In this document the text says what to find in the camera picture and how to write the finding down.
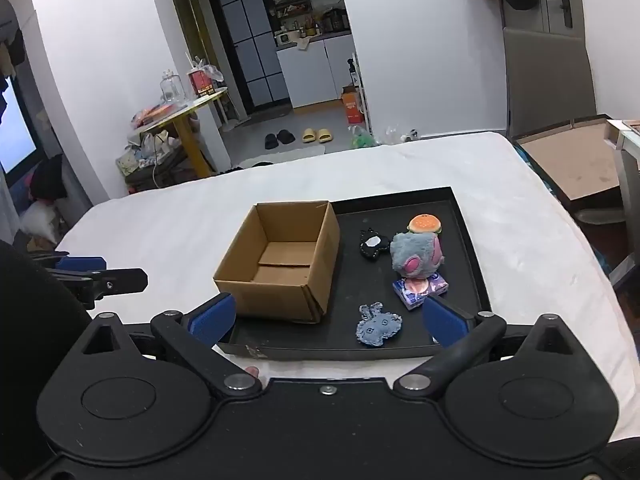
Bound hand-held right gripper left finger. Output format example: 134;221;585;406
75;292;263;402

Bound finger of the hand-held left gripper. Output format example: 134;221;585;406
55;256;107;272
46;268;149;311

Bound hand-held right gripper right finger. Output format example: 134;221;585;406
392;294;576;403

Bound blue tissue pack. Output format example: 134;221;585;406
392;274;449;312

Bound blue denim rabbit toy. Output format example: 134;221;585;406
356;301;404;347

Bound brown cardboard box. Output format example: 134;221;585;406
512;115;631;202
213;201;342;324

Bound grey fuzzy plush toy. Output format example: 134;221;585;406
390;232;446;279

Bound black tray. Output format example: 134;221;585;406
217;187;492;363

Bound burger plush toy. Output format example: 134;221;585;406
406;214;443;235

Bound black plush toy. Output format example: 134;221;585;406
359;228;392;260

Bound pile of bags and clutter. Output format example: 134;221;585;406
116;130;201;193

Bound bright screen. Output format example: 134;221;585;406
0;77;39;173

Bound yellow-legged round table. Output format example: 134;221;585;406
135;87;230;179

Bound orange snack packets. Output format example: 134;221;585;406
132;104;173;128

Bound white floor rug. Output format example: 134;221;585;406
235;144;326;168

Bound clear glass jar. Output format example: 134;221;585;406
160;72;185;106

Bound clear plastic bag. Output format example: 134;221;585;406
382;125;421;145

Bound green bag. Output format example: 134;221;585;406
350;127;379;149

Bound flat brown cardboard box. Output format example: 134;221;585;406
512;115;631;202

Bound red box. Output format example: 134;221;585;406
187;67;217;97

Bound orange cardboard box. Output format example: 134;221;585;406
341;86;363;124

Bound white narrow shelf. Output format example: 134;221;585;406
349;52;373;136

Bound black-framed glass door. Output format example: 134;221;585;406
204;0;291;111

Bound white kitchen cabinet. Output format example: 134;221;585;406
275;35;357;109

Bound grey door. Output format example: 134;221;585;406
502;0;598;136

